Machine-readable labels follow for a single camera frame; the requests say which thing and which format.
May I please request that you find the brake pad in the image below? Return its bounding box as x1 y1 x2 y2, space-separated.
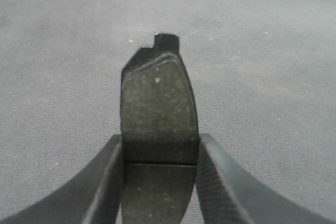
120 34 200 223

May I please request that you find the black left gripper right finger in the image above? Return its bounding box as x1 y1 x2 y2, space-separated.
196 134 332 223

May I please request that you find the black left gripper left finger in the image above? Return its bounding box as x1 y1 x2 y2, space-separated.
1 134 123 223

